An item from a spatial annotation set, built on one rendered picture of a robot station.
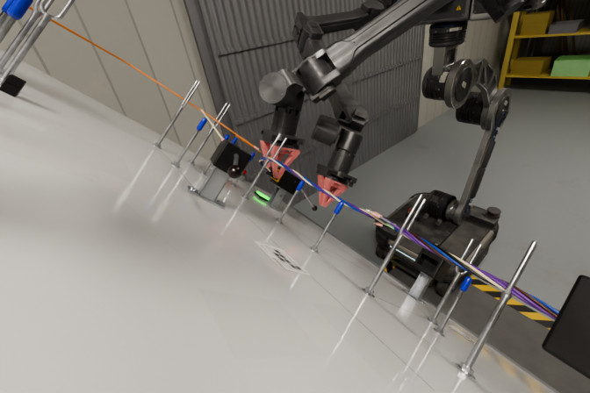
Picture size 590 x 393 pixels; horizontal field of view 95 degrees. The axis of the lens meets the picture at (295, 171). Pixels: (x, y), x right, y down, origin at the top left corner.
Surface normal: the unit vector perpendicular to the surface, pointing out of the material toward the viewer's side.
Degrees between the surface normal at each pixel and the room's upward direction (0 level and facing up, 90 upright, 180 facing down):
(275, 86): 64
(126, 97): 90
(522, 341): 0
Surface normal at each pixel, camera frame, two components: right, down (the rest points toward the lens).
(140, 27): 0.62, 0.30
